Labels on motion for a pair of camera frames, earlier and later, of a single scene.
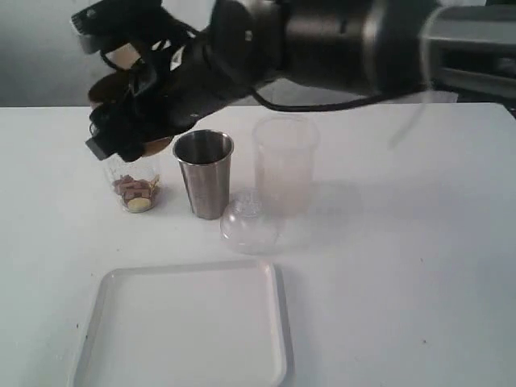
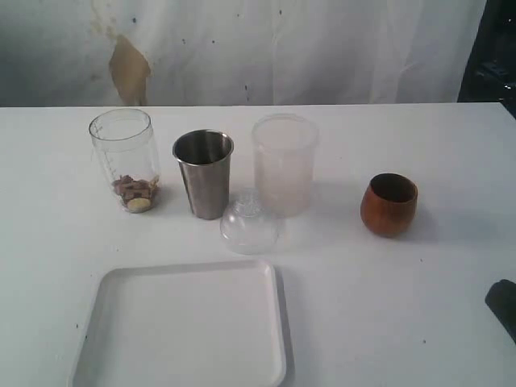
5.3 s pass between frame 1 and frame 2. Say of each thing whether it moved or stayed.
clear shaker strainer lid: stayed
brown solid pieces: stayed
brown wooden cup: moved
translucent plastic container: stayed
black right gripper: moved
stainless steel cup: stayed
